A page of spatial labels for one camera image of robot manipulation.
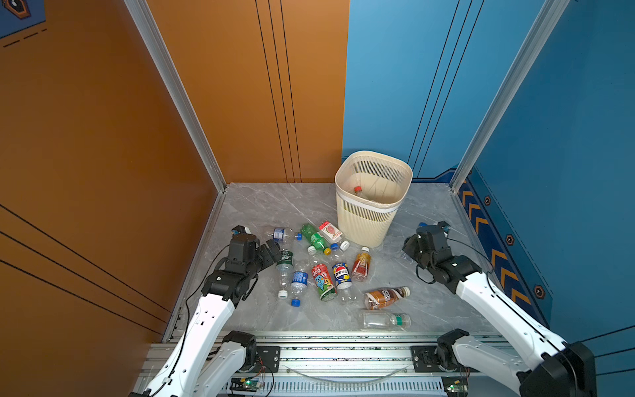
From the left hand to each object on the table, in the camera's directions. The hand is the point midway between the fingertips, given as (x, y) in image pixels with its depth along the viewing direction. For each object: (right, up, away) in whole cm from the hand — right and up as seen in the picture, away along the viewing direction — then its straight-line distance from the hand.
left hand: (269, 247), depth 79 cm
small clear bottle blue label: (+2, +2, +21) cm, 21 cm away
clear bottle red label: (+32, +20, +24) cm, 45 cm away
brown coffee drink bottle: (+36, -17, 0) cm, 39 cm away
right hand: (+45, +1, +3) cm, 45 cm away
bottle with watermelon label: (+22, +2, +17) cm, 28 cm away
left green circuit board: (-7, -39, -8) cm, 40 cm away
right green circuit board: (+56, -39, -8) cm, 69 cm away
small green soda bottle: (+14, +1, +16) cm, 21 cm away
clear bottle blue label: (+9, -13, +6) cm, 17 cm away
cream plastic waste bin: (+37, +21, +23) cm, 48 cm away
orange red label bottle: (+31, -8, +8) cm, 33 cm away
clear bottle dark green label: (+3, -10, +11) cm, 15 cm away
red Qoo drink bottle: (+18, -12, +5) cm, 22 cm away
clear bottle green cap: (+36, -24, +2) cm, 44 cm away
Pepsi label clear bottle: (+25, -17, +7) cm, 31 cm away
